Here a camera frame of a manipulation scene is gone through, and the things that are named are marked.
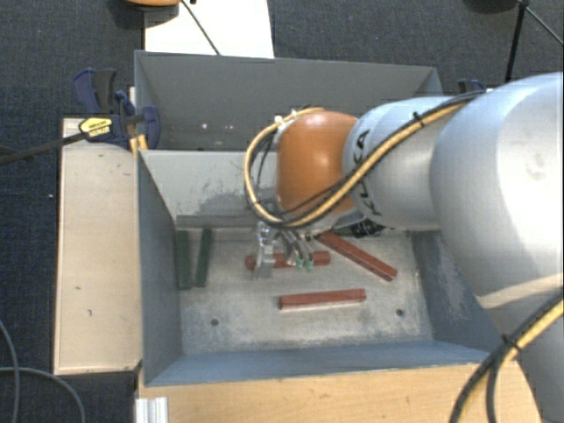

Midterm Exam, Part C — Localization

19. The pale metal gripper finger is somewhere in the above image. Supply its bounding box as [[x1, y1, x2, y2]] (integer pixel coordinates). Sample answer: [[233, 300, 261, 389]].
[[251, 235, 263, 281], [260, 245, 277, 280]]

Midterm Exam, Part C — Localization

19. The black cylinder on white bracket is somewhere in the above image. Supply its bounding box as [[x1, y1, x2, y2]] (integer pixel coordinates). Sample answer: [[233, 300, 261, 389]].
[[345, 218, 383, 240]]

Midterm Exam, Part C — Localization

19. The dark green flat block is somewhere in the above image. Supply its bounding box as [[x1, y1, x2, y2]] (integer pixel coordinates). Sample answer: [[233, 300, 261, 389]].
[[194, 228, 214, 289], [175, 229, 194, 291]]

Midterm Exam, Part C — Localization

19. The red-brown flat block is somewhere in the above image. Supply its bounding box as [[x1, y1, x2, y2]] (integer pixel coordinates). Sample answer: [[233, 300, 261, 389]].
[[315, 231, 399, 283], [278, 287, 368, 312], [244, 250, 332, 271]]

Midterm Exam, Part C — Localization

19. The grey metal bin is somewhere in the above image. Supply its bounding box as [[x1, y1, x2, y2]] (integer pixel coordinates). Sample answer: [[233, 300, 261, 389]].
[[133, 49, 503, 388]]

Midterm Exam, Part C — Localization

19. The pale wood flat board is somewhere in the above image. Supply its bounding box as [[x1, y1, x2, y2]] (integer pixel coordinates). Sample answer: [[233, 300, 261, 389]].
[[52, 116, 145, 376]]

